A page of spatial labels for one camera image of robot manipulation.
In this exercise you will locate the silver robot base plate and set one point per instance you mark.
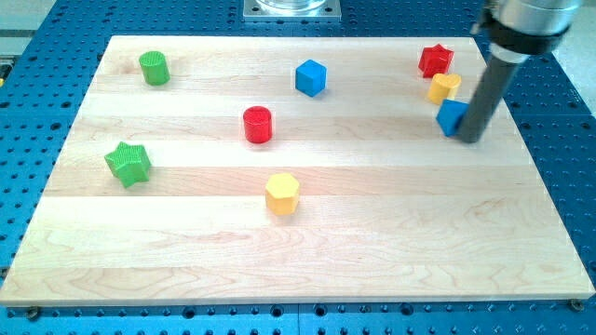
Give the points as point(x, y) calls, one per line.
point(291, 10)

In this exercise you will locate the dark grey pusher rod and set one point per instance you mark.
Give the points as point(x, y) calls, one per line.
point(494, 82)

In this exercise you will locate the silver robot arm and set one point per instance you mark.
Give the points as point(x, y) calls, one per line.
point(517, 30)

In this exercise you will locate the green star block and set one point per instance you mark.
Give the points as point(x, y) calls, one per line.
point(129, 163)

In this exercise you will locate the red cylinder block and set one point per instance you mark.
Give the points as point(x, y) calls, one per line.
point(257, 121)

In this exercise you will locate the light wooden board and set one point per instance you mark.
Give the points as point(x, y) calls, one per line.
point(389, 208)

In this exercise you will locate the blue triangle block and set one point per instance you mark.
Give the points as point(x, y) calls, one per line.
point(450, 115)

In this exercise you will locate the yellow hexagon block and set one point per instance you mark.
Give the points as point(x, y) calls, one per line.
point(282, 193)

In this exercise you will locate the red star block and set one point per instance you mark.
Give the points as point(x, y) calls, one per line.
point(435, 60)

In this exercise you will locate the blue cube block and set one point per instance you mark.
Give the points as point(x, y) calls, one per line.
point(310, 78)

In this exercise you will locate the green cylinder block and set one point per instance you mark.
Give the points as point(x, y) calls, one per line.
point(154, 68)

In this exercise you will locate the yellow heart block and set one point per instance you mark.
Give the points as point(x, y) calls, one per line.
point(443, 87)

